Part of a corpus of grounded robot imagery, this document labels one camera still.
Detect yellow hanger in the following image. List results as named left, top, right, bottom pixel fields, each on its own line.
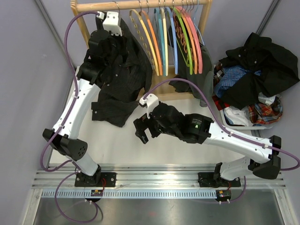
left=129, top=9, right=160, bottom=76

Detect grey pinstriped shirt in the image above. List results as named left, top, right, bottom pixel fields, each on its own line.
left=91, top=20, right=152, bottom=128

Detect blue checked shirt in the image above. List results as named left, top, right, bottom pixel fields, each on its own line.
left=213, top=65, right=262, bottom=98

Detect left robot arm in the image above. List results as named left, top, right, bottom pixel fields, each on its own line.
left=43, top=30, right=127, bottom=187

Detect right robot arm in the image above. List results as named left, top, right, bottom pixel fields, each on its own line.
left=134, top=103, right=281, bottom=188

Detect teal hanger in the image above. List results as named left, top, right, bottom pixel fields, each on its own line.
left=154, top=7, right=166, bottom=76

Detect cream hanger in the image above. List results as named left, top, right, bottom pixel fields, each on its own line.
left=160, top=8, right=169, bottom=76

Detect dark green shirt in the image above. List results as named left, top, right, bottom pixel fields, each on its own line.
left=167, top=9, right=214, bottom=108

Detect brown wavy hanger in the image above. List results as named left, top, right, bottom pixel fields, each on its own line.
left=173, top=10, right=194, bottom=67

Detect black white checked shirt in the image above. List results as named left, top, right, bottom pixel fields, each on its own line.
left=213, top=62, right=224, bottom=83

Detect green hanger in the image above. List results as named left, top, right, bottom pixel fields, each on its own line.
left=172, top=7, right=193, bottom=75

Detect orange hanger on rack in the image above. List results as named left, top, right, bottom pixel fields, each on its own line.
left=176, top=7, right=198, bottom=74

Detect pink hanger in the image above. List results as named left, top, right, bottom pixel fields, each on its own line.
left=182, top=6, right=203, bottom=74

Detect light blue hanger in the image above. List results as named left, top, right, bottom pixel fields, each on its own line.
left=190, top=0, right=205, bottom=46

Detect red plaid shirt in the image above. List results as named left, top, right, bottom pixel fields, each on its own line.
left=212, top=93, right=283, bottom=125

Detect wooden clothes rack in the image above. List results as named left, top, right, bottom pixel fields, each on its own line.
left=70, top=0, right=212, bottom=100

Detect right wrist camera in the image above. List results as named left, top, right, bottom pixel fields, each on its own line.
left=139, top=94, right=159, bottom=119

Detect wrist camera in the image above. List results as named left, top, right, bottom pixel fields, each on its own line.
left=103, top=11, right=123, bottom=37
left=139, top=94, right=159, bottom=119

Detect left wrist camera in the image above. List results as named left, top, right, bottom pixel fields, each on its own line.
left=103, top=11, right=123, bottom=37

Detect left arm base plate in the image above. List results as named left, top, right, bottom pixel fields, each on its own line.
left=75, top=172, right=117, bottom=188

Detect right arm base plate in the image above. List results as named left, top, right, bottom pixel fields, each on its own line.
left=198, top=172, right=241, bottom=188

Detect aluminium rail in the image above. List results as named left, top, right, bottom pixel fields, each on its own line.
left=32, top=162, right=287, bottom=190

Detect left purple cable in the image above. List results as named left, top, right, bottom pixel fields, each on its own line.
left=39, top=10, right=104, bottom=173

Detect purple cable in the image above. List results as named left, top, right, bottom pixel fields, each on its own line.
left=142, top=78, right=300, bottom=171
left=39, top=10, right=104, bottom=173

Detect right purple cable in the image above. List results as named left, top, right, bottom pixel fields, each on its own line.
left=142, top=78, right=300, bottom=171

